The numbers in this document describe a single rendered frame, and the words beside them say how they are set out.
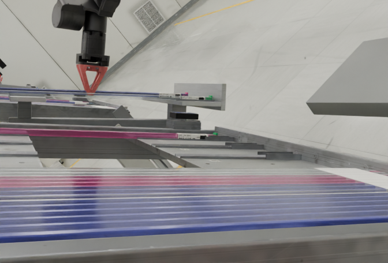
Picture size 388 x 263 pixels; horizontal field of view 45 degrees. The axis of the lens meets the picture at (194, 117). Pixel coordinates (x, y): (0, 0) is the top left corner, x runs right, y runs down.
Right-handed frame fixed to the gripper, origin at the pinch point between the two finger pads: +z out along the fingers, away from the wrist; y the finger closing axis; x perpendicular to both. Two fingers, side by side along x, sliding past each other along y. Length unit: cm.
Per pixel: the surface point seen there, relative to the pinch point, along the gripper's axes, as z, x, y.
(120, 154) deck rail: 10.3, 1.6, 28.6
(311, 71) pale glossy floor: -16, 153, -121
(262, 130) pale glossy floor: 20, 116, -109
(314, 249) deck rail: 3, -4, 96
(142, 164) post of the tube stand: 17.6, 14.2, 2.2
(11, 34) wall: -49, -6, -715
